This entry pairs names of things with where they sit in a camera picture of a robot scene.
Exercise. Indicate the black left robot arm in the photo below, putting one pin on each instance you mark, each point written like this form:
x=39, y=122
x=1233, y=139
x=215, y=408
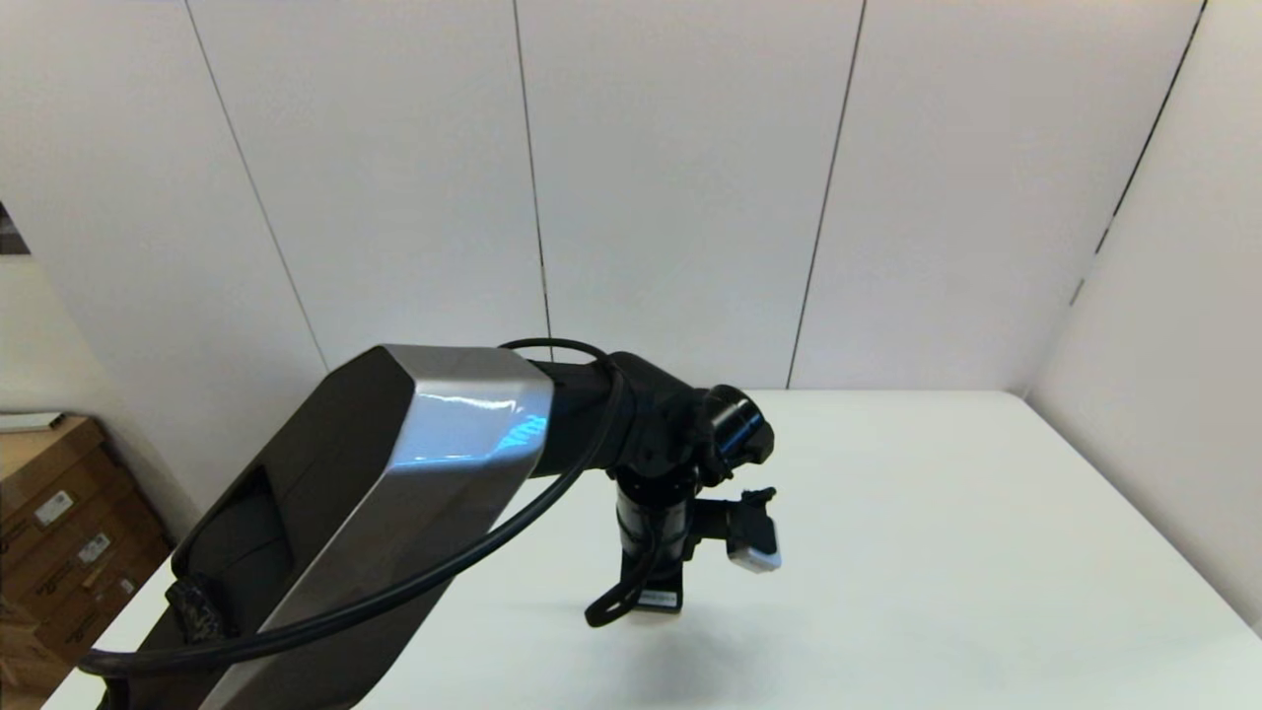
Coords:
x=394, y=473

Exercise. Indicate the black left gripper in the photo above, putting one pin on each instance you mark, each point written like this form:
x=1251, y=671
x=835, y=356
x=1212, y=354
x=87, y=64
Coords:
x=653, y=552

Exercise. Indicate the dark wall panel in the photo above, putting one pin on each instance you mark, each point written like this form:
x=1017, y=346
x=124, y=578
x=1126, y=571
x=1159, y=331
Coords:
x=8, y=235

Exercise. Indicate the brown cardboard box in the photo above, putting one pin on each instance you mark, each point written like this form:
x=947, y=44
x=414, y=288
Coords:
x=25, y=671
x=30, y=463
x=59, y=570
x=104, y=603

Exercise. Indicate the black left camera bracket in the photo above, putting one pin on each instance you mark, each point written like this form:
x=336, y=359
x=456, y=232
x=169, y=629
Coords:
x=715, y=518

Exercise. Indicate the flat white board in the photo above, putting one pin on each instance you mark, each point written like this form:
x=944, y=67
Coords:
x=25, y=422

